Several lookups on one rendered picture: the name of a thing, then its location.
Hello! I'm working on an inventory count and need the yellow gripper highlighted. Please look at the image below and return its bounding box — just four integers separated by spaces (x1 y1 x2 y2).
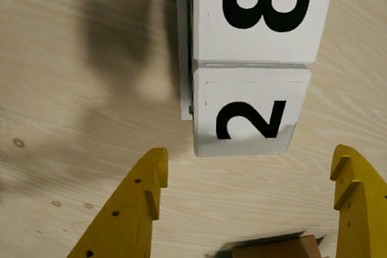
66 144 387 258

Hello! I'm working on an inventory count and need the brown cardboard box with flaps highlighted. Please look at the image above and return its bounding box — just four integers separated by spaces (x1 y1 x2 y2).
232 235 322 258

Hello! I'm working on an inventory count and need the white cube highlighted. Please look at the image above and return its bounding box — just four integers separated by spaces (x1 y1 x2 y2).
191 40 312 157
191 0 330 65

